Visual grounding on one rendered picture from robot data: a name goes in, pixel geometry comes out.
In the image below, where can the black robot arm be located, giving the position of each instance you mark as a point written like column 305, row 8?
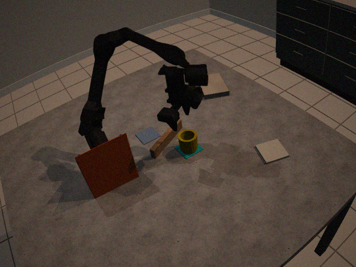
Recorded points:
column 104, row 45

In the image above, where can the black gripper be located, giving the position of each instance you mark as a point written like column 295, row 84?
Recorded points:
column 171, row 115

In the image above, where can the tan flat square tile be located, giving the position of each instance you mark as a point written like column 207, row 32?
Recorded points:
column 272, row 151

